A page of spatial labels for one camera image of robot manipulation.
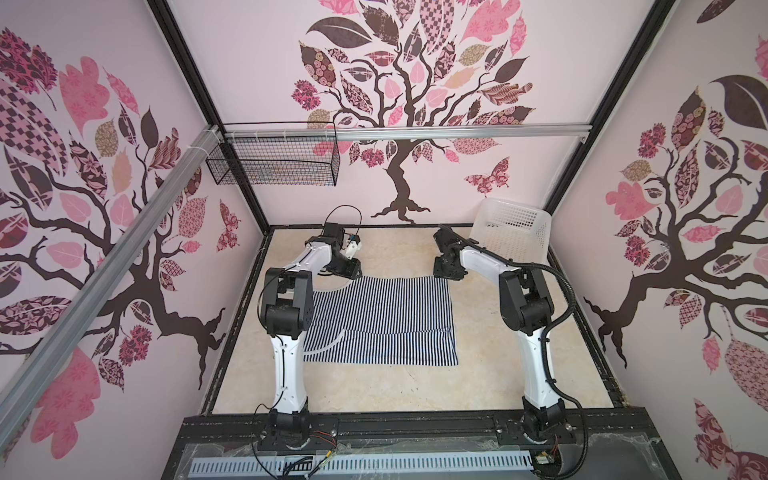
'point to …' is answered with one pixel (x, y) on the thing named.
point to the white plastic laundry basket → (516, 230)
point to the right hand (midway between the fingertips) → (442, 269)
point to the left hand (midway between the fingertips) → (354, 273)
